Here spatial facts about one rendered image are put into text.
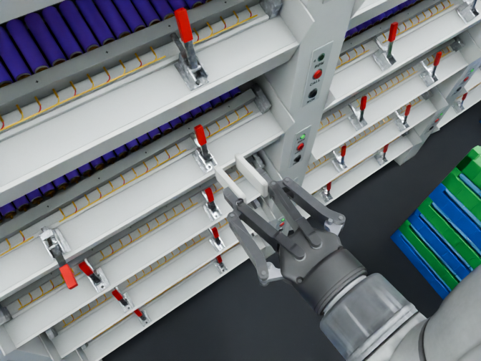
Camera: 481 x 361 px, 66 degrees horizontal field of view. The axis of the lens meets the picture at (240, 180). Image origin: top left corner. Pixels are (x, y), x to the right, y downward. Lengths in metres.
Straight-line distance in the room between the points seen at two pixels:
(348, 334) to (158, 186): 0.38
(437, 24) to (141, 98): 0.72
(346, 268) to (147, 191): 0.35
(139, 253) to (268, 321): 0.62
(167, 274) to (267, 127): 0.48
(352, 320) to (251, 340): 0.90
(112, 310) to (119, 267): 0.21
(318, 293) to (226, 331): 0.89
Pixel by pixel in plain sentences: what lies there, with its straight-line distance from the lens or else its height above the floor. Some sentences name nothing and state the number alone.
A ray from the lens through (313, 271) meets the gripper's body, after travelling 0.41.
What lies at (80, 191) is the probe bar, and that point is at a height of 0.78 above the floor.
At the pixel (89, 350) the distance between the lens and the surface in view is 1.20.
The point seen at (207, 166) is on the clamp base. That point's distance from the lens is 0.61.
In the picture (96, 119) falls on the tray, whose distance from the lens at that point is 0.46.
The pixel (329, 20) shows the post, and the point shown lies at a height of 0.94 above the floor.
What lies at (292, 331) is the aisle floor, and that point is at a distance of 1.29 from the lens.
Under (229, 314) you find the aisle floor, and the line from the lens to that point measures 1.29.
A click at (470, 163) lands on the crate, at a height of 0.52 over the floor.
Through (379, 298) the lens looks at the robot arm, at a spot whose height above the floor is 0.90.
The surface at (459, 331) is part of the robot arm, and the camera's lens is 0.30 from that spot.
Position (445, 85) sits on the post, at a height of 0.43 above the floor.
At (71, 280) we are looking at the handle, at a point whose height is 0.76.
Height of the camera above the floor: 1.27
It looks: 59 degrees down
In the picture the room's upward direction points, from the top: straight up
